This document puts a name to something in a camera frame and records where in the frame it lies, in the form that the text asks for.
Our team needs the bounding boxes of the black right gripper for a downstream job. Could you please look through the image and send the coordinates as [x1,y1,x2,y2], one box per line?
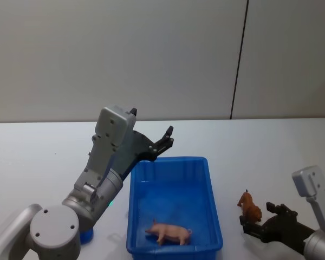
[239,201,315,256]

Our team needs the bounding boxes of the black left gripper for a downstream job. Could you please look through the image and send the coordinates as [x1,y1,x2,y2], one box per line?
[110,107,175,182]

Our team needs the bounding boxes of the brown toy lion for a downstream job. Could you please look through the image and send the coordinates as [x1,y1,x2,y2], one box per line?
[237,189,263,224]

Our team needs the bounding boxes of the blue plastic bin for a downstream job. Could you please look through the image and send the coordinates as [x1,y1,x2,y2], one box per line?
[126,156,224,256]

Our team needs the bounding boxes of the pink toy pig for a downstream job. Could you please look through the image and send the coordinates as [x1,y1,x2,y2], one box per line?
[145,218,193,246]

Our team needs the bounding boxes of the small blue round object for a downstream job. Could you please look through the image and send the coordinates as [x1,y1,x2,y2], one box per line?
[79,228,95,245]

